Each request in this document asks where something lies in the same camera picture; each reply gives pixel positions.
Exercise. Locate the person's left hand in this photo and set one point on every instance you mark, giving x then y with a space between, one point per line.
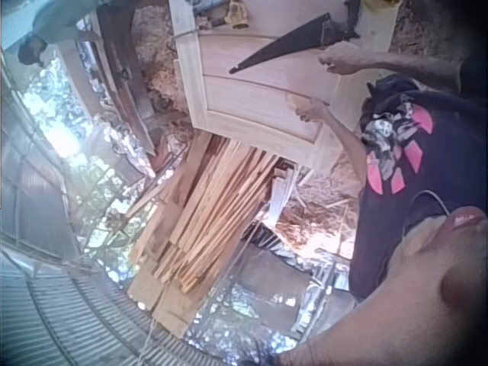
314 111

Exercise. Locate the person's right hand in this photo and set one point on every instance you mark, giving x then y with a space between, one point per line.
345 59

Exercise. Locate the person's right fingers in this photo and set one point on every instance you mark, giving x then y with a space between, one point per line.
329 59

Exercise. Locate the person's left fingers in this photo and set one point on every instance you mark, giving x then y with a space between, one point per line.
305 111

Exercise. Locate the small wooden block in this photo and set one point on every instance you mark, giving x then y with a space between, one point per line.
293 100

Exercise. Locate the black hand saw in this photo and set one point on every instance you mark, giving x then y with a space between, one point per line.
274 53

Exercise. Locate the pale wooden panelled door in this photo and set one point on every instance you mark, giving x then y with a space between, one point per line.
244 99

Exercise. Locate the yellow tool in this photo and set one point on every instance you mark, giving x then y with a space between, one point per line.
236 15

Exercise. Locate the pile of wooden slats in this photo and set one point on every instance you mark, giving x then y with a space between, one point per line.
213 198

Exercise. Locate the dark wooden plank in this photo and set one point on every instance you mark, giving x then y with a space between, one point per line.
126 76

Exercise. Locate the corrugated metal sheet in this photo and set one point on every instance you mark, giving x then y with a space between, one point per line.
57 324

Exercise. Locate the white wooden post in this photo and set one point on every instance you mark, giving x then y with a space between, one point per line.
375 30

